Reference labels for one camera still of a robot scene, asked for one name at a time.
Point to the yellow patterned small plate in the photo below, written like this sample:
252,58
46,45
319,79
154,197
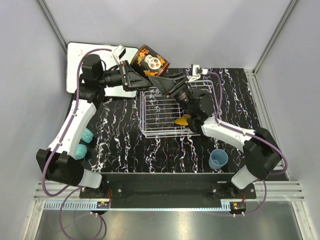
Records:
182,121

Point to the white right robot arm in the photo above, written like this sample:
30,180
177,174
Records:
261,153

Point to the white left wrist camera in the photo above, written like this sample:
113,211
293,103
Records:
118,54

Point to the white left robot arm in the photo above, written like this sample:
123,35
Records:
58,162

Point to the teal cat ear headphones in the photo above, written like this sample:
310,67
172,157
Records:
82,149

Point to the red black mug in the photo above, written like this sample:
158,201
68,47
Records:
148,63

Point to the white wire dish rack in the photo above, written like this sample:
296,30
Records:
157,113

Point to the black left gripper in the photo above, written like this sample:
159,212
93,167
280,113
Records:
132,80

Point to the light blue plastic cup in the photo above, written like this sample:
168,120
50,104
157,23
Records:
217,159

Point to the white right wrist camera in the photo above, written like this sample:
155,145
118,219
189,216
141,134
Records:
196,72

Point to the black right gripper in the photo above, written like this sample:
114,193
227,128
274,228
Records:
170,87

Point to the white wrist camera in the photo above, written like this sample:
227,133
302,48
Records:
196,72
118,54

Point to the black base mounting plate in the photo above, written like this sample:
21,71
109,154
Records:
120,189

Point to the white whiteboard with red writing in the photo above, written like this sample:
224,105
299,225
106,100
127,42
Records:
76,51

